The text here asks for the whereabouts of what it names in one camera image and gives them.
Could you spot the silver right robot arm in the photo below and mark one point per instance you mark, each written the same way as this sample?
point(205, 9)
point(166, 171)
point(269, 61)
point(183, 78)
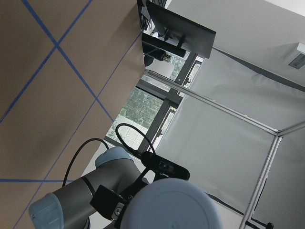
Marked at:
point(69, 207)

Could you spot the white roller blind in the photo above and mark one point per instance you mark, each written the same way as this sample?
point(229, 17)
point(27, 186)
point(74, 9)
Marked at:
point(223, 133)

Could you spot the black laptop monitor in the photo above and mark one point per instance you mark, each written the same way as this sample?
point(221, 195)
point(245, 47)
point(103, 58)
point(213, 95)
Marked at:
point(186, 34)

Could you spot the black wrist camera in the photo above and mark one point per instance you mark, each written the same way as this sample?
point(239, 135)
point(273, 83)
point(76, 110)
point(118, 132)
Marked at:
point(163, 168)

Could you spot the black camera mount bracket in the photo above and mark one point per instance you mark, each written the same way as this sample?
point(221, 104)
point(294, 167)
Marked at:
point(111, 200)

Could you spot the aluminium frame post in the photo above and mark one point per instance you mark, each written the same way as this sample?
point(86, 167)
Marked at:
point(277, 137)

